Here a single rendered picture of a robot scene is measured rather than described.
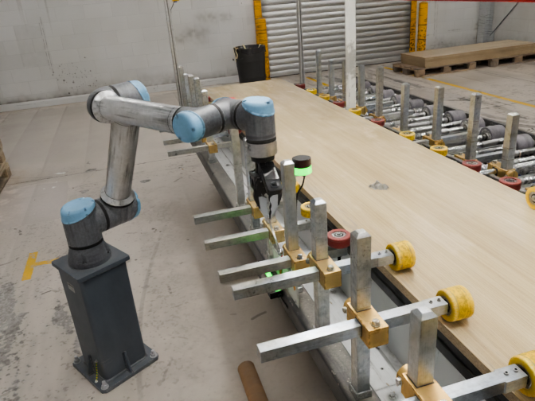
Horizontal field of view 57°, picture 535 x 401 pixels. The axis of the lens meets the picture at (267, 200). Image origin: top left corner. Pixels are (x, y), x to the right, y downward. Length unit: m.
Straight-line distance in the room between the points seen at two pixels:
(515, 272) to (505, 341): 0.31
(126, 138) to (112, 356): 1.06
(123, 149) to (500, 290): 1.44
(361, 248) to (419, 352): 0.26
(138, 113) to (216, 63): 7.99
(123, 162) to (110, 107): 0.41
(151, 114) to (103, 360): 1.34
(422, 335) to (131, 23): 8.73
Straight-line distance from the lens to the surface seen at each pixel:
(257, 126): 1.42
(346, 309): 1.23
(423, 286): 1.42
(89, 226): 2.26
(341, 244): 1.63
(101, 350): 2.49
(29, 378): 2.83
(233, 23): 9.59
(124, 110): 1.69
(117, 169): 2.15
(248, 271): 1.59
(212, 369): 2.53
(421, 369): 1.00
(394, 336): 1.59
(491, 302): 1.40
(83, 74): 9.44
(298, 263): 1.59
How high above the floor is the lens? 1.68
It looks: 24 degrees down
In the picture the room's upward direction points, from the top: 5 degrees counter-clockwise
